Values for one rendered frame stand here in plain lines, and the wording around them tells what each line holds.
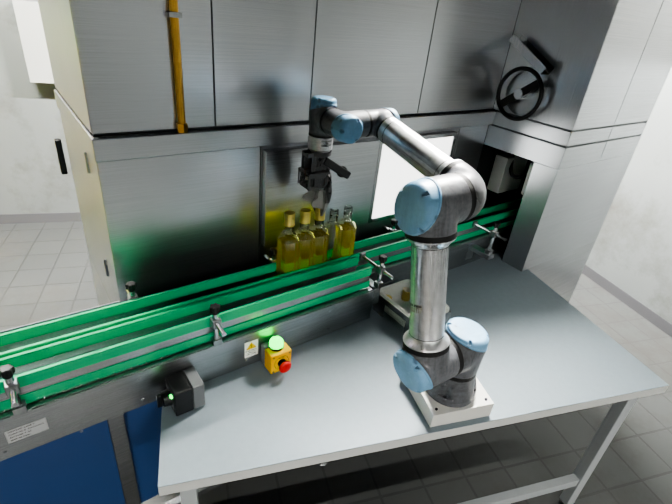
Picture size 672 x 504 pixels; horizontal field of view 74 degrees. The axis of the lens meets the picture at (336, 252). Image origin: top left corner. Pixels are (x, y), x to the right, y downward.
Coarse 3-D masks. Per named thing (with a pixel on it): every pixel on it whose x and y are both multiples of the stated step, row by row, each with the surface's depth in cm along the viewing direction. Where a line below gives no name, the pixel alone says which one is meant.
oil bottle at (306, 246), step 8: (296, 232) 144; (304, 232) 143; (312, 232) 145; (304, 240) 143; (312, 240) 145; (304, 248) 145; (312, 248) 147; (304, 256) 146; (312, 256) 149; (304, 264) 148; (312, 264) 151
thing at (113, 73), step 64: (64, 0) 100; (128, 0) 102; (192, 0) 110; (256, 0) 118; (320, 0) 129; (384, 0) 141; (448, 0) 156; (512, 0) 175; (64, 64) 122; (128, 64) 108; (192, 64) 116; (256, 64) 126; (320, 64) 138; (384, 64) 153; (448, 64) 170; (64, 128) 154; (128, 128) 114; (192, 128) 124; (256, 128) 133; (448, 128) 184; (128, 192) 122; (192, 192) 132; (256, 192) 146; (512, 192) 242; (128, 256) 130; (192, 256) 142; (256, 256) 158
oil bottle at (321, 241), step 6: (312, 228) 147; (318, 228) 147; (324, 228) 147; (318, 234) 146; (324, 234) 147; (318, 240) 147; (324, 240) 149; (318, 246) 148; (324, 246) 150; (318, 252) 149; (324, 252) 151; (318, 258) 151; (324, 258) 152
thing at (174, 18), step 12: (168, 12) 106; (180, 12) 107; (180, 48) 111; (180, 60) 112; (180, 72) 113; (180, 84) 115; (180, 96) 116; (180, 108) 117; (180, 120) 119; (180, 132) 120
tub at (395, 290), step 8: (408, 280) 171; (384, 288) 165; (392, 288) 168; (400, 288) 170; (384, 296) 160; (392, 296) 169; (400, 296) 172; (392, 304) 158; (400, 304) 169; (408, 304) 170; (408, 312) 165
